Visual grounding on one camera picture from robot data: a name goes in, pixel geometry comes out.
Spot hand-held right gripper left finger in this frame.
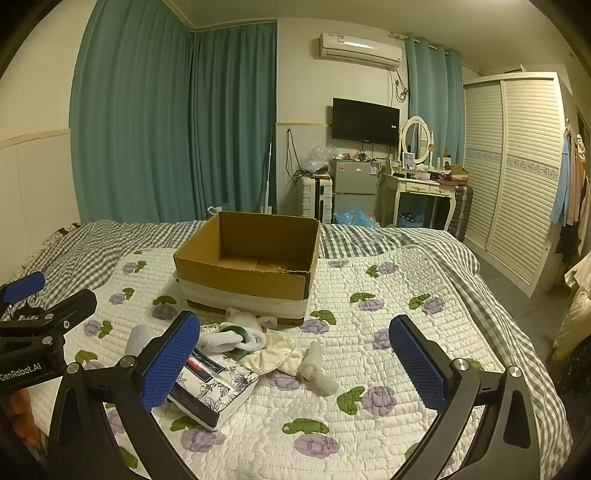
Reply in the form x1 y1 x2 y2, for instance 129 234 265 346
46 310 204 480

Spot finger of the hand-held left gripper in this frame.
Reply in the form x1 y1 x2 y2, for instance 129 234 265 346
0 271 47 308
14 288 99 344

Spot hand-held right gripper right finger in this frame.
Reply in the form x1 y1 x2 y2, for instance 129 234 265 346
389 315 541 480

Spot floral print tissue pack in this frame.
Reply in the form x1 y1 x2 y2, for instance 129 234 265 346
167 347 260 432

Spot white and green sock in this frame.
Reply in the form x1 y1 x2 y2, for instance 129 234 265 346
196 323 269 361

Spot cream scrunchie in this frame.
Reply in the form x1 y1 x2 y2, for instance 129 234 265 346
242 332 308 376

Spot cardboard box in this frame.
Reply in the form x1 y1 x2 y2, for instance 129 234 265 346
174 211 321 328

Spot person's left hand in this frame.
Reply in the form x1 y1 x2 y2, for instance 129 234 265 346
9 390 40 446

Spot small white rolled cloth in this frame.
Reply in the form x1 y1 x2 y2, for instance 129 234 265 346
126 324 153 356

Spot white floral quilted blanket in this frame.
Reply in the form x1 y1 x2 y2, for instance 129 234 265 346
60 244 522 480

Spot crumpled white cloth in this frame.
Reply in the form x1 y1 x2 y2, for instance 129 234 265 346
225 308 269 330

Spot white plastic bottle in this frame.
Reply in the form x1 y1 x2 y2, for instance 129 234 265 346
298 342 334 395

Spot bed with floral quilt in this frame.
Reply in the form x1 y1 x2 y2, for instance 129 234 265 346
9 219 573 480

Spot dark cloth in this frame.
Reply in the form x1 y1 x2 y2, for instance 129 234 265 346
549 344 591 393

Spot blue plastic bag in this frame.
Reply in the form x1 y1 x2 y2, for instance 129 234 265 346
333 209 382 229

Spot silver suitcase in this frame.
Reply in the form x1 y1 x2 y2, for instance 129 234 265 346
452 185 474 243

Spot cream cloth pile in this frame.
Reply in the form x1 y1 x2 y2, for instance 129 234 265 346
551 256 591 365

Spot white dressing table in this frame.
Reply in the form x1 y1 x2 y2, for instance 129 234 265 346
382 166 458 229

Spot silver mini fridge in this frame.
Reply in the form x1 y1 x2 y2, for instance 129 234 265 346
332 157 378 222

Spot white ribbed suitcase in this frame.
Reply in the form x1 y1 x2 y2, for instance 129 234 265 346
298 175 334 223

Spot teal curtain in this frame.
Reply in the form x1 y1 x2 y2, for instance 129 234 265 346
187 23 279 222
69 0 195 224
405 39 467 167

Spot white louvered wardrobe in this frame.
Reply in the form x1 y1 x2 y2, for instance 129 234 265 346
462 71 578 298

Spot white mop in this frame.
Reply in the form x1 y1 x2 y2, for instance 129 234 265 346
261 129 274 215

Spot white oval vanity mirror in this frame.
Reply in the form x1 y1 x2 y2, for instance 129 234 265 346
398 115 435 167

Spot clear plastic bag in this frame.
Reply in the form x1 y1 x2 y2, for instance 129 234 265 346
302 145 340 176

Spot hanging clothes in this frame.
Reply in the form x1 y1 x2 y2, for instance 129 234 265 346
549 120 591 259

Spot black flat television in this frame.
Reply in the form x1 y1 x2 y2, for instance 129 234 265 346
331 98 402 147

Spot white air conditioner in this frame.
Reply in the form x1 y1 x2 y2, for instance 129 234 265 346
318 31 403 71

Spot black wall cable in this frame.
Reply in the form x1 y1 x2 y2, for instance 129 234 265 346
285 129 305 185

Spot air conditioner power cord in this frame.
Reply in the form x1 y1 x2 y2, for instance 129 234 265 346
390 69 411 104

